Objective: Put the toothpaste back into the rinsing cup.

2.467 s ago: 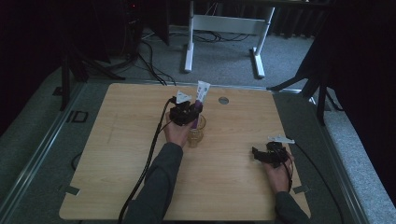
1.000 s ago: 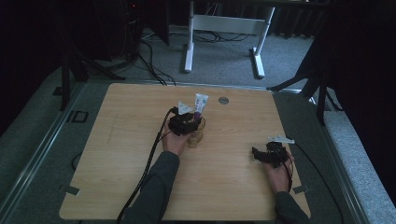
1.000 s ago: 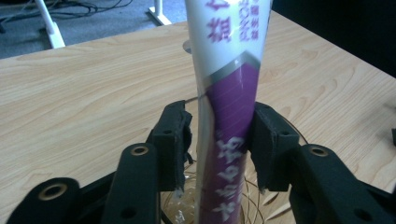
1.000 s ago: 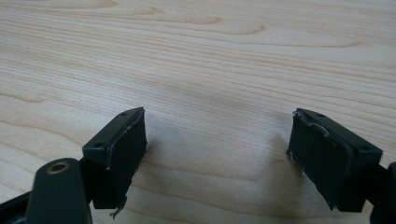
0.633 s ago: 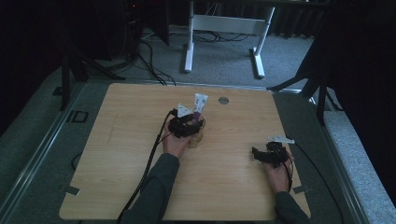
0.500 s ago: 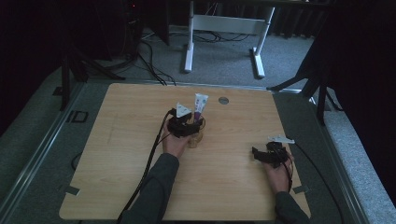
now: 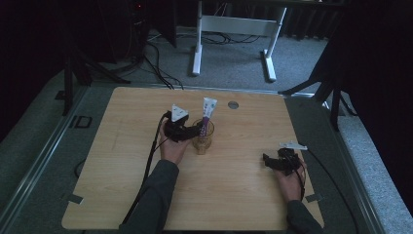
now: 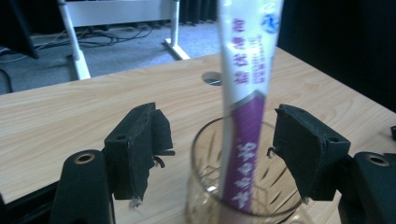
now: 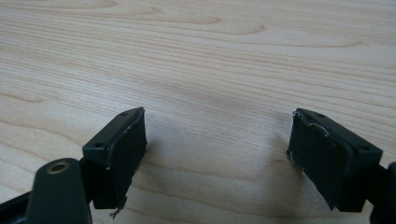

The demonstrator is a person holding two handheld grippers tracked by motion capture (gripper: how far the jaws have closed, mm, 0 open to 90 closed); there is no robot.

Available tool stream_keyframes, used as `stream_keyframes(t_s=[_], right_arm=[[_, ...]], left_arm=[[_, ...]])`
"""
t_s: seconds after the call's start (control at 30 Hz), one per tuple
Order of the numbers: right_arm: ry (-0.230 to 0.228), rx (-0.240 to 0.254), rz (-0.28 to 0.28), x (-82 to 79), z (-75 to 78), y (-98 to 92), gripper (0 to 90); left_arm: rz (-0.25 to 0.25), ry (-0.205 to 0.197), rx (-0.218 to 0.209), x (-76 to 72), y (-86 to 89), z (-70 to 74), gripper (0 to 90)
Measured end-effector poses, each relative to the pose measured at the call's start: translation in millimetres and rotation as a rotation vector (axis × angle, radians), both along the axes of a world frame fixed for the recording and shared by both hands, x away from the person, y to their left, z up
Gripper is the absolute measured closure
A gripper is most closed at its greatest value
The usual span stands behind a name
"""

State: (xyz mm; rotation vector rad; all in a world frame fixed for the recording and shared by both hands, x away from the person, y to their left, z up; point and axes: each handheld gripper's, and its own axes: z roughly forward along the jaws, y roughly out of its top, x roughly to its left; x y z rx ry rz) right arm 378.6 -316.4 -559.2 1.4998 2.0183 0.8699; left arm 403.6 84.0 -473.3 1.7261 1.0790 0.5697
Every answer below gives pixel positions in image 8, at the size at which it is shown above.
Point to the clear glass cup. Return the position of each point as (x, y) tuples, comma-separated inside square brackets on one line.
[(202, 174)]

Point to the small black object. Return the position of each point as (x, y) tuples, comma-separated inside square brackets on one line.
[(393, 133)]

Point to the white metal desk frame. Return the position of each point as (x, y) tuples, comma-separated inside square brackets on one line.
[(74, 46)]

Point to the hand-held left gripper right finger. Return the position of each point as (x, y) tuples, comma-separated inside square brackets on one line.
[(311, 155)]

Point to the white and purple toothpaste tube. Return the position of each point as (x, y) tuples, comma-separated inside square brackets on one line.
[(246, 62)]

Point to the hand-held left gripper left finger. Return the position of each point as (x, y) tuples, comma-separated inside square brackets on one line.
[(134, 155)]

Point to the black panel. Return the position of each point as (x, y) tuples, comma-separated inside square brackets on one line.
[(15, 25)]

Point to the dark curtain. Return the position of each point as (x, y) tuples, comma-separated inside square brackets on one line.
[(336, 40)]

